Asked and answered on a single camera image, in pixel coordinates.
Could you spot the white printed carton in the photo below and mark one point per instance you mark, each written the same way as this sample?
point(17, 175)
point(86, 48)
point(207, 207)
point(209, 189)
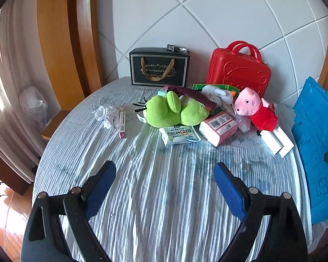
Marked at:
point(285, 142)

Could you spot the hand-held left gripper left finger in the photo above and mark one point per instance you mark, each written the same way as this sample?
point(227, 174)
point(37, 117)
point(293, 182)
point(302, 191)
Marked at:
point(102, 185)

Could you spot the pink white tissue pack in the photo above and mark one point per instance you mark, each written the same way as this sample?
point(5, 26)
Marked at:
point(218, 128)

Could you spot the black metal clip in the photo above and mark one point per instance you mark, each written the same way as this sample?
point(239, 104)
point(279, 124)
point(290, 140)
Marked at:
point(175, 48)

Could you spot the dark maroon pouch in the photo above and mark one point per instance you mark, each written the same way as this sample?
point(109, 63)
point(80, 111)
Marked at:
point(194, 95)

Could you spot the clear plastic bag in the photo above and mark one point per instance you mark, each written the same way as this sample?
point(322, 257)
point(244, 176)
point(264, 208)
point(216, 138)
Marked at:
point(32, 103)

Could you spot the crumpled clear plastic wrap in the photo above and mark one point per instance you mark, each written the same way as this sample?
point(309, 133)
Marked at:
point(108, 116)

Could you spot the small pink narrow box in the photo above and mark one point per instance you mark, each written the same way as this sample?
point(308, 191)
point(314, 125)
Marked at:
point(122, 125)

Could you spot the black hairpins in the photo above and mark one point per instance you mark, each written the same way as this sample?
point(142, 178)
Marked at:
point(140, 105)

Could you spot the pink pig plush red dress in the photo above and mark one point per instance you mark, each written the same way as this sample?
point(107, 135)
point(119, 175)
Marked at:
point(248, 103)

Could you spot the clear plastic box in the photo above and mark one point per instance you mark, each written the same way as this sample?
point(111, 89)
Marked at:
point(243, 124)

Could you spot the blue plastic crate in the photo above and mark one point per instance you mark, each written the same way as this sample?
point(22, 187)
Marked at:
point(317, 142)

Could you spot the wooden frame post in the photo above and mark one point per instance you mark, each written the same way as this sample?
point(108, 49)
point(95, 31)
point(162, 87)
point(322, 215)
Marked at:
point(71, 32)

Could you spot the black gift box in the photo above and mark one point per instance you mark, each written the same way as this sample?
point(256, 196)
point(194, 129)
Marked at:
point(158, 68)

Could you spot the pale curtain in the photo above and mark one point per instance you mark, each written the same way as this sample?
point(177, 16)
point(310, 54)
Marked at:
point(8, 87)

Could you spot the wooden side table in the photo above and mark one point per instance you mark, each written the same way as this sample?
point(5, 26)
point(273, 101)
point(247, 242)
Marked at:
point(54, 127)

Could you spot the white plush toy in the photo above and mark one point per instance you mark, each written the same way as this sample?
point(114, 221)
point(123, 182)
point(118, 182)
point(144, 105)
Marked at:
point(216, 92)

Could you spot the green frog plush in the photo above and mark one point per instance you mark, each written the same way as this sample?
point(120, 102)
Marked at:
point(161, 112)

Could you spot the green flat packet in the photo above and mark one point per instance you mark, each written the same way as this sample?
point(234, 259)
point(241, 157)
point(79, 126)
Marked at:
point(232, 88)

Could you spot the white wet wipes pack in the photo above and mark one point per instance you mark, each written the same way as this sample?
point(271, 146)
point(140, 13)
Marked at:
point(179, 135)

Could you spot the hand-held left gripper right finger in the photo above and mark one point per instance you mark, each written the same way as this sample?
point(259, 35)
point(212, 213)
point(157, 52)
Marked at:
point(229, 188)

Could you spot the red toy suitcase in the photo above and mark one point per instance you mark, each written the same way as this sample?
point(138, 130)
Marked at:
point(235, 71)

